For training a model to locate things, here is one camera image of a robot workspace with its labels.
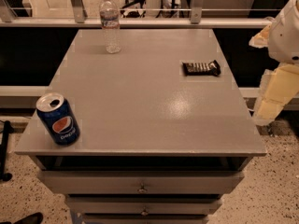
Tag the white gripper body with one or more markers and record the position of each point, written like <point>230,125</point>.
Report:
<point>284,40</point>

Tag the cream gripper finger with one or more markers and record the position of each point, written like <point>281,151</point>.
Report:
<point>277,88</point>
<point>260,40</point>

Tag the black rxbar chocolate bar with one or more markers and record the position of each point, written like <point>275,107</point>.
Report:
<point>202,69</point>

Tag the black office chair base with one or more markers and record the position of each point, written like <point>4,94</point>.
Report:
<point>135,0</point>

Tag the clear plastic water bottle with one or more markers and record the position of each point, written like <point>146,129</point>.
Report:
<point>109,17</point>

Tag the blue pepsi can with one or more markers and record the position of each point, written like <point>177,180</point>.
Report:
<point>56,114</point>

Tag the middle grey drawer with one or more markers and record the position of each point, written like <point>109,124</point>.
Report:
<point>151,205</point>

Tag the grey drawer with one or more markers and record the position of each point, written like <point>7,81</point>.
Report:
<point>151,205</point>
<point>150,219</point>
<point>140,182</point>

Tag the bottom grey drawer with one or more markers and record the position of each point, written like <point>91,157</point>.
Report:
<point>150,219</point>

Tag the top grey drawer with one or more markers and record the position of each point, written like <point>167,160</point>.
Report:
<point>140,182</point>

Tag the black shoe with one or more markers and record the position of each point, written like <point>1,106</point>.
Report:
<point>35,218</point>

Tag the black stand on floor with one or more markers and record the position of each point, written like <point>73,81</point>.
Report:
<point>7,130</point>

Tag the metal railing frame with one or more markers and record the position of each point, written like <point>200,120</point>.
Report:
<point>85,14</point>

